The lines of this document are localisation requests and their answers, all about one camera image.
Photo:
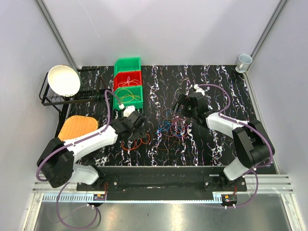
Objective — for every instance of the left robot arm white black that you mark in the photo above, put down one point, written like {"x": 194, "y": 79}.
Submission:
{"x": 58, "y": 161}

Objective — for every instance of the black wire dish rack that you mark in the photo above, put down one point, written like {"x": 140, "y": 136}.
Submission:
{"x": 92, "y": 89}

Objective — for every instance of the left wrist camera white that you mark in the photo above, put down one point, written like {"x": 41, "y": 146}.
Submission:
{"x": 126, "y": 110}

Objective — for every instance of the white bowl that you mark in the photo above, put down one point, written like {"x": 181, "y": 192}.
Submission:
{"x": 64, "y": 80}

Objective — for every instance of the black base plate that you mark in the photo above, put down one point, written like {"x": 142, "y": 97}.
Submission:
{"x": 159, "y": 184}

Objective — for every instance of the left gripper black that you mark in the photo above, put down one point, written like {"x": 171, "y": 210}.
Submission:
{"x": 140, "y": 133}

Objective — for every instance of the far green storage bin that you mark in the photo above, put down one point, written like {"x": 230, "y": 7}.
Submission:
{"x": 127, "y": 65}

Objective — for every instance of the white mug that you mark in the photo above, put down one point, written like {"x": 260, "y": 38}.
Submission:
{"x": 243, "y": 63}

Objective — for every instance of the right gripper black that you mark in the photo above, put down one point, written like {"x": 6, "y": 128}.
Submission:
{"x": 184, "y": 100}

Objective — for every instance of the orange woven basket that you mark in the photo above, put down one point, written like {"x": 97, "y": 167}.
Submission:
{"x": 76, "y": 126}

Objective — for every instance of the near green storage bin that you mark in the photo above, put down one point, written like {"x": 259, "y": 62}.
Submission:
{"x": 130, "y": 96}

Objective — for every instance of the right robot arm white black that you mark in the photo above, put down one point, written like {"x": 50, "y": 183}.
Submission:
{"x": 252, "y": 144}

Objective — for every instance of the red storage bin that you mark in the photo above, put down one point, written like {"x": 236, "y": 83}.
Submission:
{"x": 127, "y": 79}

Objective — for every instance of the green storage bin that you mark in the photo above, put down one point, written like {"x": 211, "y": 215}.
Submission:
{"x": 130, "y": 96}
{"x": 127, "y": 65}

